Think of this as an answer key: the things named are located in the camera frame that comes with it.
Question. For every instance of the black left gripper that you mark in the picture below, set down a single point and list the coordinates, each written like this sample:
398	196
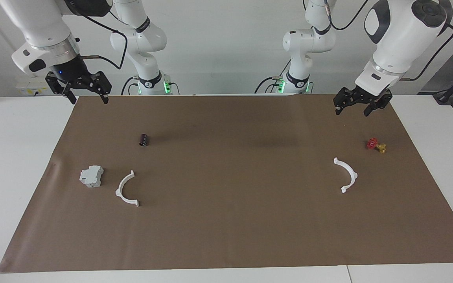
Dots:
368	99

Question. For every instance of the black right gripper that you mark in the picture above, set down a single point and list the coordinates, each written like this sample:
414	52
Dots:
69	70

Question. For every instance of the black cylindrical capacitor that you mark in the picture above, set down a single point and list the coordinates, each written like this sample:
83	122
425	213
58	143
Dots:
144	140

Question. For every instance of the grey circuit breaker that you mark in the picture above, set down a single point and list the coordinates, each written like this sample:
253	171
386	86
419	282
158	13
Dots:
91	177

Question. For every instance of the brown paper mat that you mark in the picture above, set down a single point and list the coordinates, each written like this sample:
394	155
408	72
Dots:
226	228

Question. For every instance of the white wall socket box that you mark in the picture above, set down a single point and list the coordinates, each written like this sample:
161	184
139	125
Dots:
30	84

